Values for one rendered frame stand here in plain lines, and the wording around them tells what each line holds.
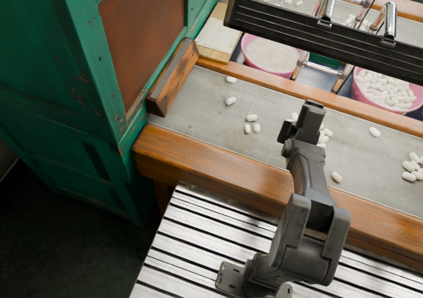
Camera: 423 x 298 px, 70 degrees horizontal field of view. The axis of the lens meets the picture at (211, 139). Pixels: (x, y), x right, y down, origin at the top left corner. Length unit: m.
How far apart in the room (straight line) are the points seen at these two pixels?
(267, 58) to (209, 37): 0.24
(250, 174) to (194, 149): 0.18
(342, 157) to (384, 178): 0.13
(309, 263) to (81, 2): 0.54
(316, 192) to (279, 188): 0.37
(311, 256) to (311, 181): 0.13
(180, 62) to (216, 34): 0.28
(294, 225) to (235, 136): 0.54
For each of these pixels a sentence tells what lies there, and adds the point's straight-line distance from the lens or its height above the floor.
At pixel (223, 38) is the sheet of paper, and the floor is 0.78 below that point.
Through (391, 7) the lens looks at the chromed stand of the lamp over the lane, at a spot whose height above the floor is 1.12.
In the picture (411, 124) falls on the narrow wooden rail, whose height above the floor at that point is 0.76.
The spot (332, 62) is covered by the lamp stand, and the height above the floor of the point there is 0.69.
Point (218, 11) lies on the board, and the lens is 1.35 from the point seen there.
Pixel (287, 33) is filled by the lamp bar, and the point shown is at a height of 1.07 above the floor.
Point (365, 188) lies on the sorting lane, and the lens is 1.03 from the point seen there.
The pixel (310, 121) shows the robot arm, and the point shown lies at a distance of 0.72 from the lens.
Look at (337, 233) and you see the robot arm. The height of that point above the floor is 1.11.
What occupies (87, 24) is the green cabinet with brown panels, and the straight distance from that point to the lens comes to 0.59.
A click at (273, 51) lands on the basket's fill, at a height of 0.73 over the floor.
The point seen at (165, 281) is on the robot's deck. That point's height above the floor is 0.67.
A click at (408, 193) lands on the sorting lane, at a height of 0.74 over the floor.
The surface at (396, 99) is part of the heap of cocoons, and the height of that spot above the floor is 0.75.
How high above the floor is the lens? 1.55
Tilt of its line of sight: 58 degrees down
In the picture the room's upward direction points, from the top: 9 degrees clockwise
